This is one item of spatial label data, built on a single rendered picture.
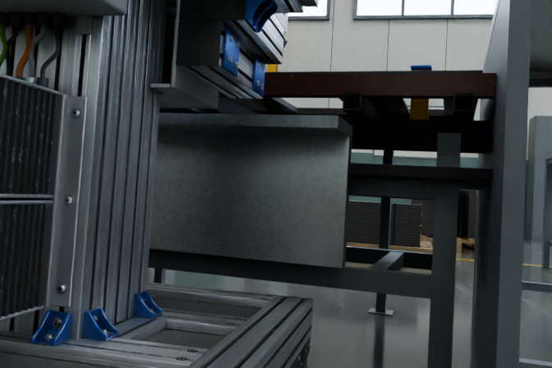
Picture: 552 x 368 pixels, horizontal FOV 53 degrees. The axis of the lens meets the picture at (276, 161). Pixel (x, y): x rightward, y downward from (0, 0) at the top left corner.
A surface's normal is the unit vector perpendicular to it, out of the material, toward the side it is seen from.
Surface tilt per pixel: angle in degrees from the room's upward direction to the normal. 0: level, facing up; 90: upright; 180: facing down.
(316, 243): 90
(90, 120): 90
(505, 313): 90
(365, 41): 90
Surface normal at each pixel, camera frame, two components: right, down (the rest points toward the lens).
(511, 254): -0.30, -0.07
